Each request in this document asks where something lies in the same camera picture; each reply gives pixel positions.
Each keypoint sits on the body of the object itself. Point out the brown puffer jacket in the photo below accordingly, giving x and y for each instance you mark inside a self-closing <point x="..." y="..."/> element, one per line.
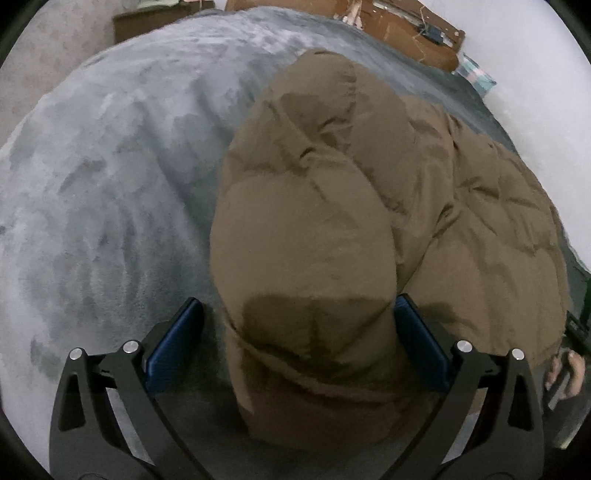
<point x="351" y="221"/>

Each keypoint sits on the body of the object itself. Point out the pastel checked pillow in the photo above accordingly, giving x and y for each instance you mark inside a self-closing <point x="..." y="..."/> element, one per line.
<point x="475" y="74"/>

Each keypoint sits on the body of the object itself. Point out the small black device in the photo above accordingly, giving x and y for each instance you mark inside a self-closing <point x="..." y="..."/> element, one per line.
<point x="431" y="34"/>

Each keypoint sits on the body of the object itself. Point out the brown wooden headboard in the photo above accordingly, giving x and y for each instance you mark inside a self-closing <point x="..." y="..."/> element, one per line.
<point x="397" y="27"/>

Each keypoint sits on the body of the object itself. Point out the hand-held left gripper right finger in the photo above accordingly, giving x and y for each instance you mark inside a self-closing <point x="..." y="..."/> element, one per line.
<point x="420" y="341"/>

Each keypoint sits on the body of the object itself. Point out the grey fleece blanket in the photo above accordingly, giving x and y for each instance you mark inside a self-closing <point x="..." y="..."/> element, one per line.
<point x="106" y="184"/>

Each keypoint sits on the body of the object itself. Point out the pale green box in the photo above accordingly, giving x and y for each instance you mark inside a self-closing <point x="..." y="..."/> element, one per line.
<point x="157" y="2"/>

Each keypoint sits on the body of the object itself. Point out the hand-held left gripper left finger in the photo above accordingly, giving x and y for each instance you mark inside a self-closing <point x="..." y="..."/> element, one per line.
<point x="175" y="341"/>

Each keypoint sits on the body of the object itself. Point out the person's right hand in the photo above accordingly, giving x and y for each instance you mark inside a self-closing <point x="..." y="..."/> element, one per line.
<point x="577" y="376"/>

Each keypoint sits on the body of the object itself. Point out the dark wooden nightstand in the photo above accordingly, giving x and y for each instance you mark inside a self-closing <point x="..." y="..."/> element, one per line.
<point x="152" y="23"/>

